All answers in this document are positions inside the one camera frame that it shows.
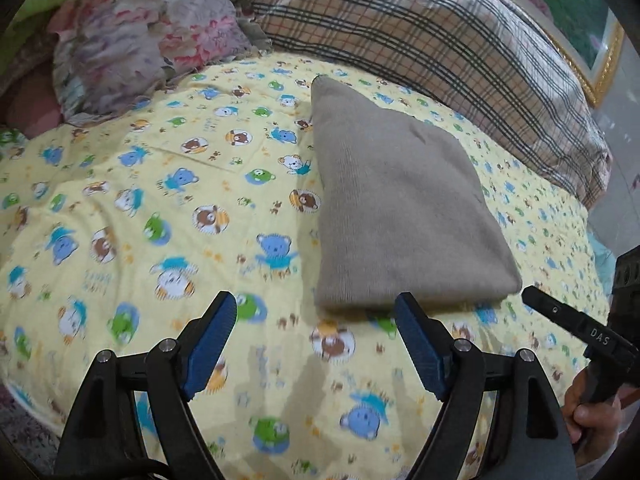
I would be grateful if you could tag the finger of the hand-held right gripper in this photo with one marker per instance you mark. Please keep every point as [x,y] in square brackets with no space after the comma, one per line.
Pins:
[560,312]

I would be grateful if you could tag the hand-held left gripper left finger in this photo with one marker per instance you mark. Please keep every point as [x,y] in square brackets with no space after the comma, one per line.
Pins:
[210,345]

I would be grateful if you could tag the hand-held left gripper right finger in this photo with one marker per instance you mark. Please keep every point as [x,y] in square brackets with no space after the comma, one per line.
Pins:
[420,347]

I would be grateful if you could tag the grey-beige knit sweater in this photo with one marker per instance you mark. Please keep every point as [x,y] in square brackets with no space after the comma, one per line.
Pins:
[400,200]

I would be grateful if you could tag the person's right hand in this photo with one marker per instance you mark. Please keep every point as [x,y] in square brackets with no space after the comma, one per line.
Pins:
[592,422]

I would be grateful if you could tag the yellow bear-print bed sheet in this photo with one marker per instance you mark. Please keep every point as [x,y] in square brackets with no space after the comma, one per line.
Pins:
[165,240]

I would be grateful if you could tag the plaid beige pillow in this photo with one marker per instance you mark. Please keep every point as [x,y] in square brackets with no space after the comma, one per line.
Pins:
[440,45]

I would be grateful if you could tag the pink pillow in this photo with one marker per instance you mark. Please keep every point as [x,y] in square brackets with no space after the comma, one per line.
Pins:
[32,107]

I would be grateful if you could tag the floral ruffled pillow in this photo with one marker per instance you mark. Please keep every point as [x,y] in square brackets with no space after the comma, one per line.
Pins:
[145,45]

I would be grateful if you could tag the gold-framed wall picture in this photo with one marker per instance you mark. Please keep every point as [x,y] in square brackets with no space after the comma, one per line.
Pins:
[565,5]

